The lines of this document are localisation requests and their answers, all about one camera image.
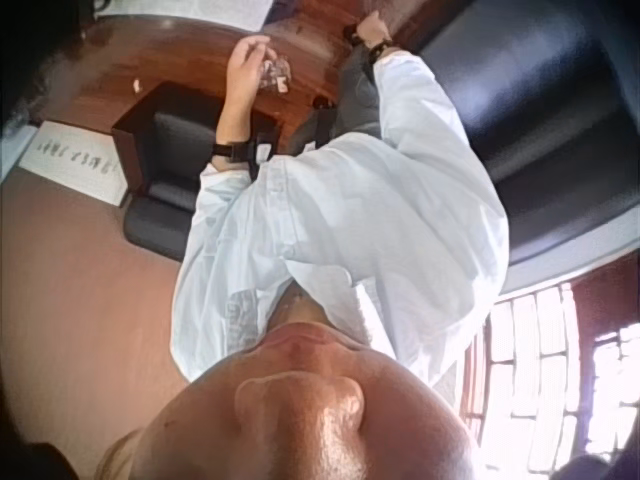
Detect window with white grille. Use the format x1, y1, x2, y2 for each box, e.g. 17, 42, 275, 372
462, 282, 640, 469

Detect person's legs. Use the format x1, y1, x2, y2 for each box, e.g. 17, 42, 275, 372
294, 47, 397, 157

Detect large black leather sofa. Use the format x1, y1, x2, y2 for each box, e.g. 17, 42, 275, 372
409, 0, 634, 269

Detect black wrist band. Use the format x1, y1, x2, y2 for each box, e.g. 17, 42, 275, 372
210, 133, 275, 169
344, 28, 397, 64

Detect small clear plastic packet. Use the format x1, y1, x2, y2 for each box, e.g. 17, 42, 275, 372
254, 52, 294, 96

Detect person's left hand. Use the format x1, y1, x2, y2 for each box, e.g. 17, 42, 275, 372
217, 35, 275, 145

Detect black armchair with wooden frame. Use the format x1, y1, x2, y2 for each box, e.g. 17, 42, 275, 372
110, 82, 281, 264

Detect white printed sign board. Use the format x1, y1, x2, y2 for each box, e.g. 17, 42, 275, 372
18, 119, 130, 207

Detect white paper sheet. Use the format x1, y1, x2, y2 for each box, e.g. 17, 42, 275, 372
94, 0, 276, 31

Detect person's right hand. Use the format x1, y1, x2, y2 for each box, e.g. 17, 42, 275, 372
354, 10, 391, 46

